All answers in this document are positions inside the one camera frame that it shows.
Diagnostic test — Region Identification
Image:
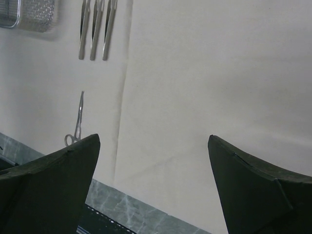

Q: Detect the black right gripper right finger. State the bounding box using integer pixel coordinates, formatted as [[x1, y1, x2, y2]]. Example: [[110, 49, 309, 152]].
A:
[[208, 135, 312, 234]]

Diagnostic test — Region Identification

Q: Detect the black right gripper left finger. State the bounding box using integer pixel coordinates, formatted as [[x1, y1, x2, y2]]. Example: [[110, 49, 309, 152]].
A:
[[0, 134, 100, 234]]

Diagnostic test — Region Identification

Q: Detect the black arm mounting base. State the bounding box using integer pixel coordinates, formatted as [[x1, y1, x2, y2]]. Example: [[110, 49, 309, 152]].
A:
[[76, 204, 135, 234]]

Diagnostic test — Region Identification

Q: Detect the beige cloth wrap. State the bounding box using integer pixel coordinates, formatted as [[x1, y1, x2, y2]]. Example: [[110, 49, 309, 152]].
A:
[[0, 0, 312, 234]]

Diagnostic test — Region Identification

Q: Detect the steel mesh instrument tray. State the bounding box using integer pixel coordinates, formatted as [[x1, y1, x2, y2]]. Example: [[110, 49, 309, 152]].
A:
[[0, 0, 59, 33]]

